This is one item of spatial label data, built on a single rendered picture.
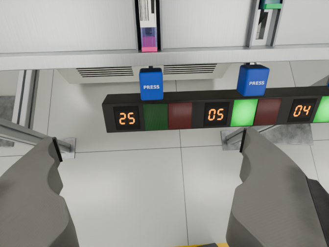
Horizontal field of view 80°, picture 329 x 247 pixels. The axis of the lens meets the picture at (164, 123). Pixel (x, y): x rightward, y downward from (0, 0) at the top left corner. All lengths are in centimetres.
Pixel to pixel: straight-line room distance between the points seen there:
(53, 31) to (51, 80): 91
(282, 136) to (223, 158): 29
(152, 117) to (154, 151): 66
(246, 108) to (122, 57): 16
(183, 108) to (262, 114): 10
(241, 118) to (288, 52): 9
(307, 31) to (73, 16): 23
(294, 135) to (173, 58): 95
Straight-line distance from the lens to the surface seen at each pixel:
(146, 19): 19
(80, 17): 22
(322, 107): 32
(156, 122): 25
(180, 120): 25
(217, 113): 25
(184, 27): 21
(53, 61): 21
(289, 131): 109
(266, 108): 28
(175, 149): 90
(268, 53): 22
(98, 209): 93
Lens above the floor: 89
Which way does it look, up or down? 75 degrees down
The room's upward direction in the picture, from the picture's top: 6 degrees clockwise
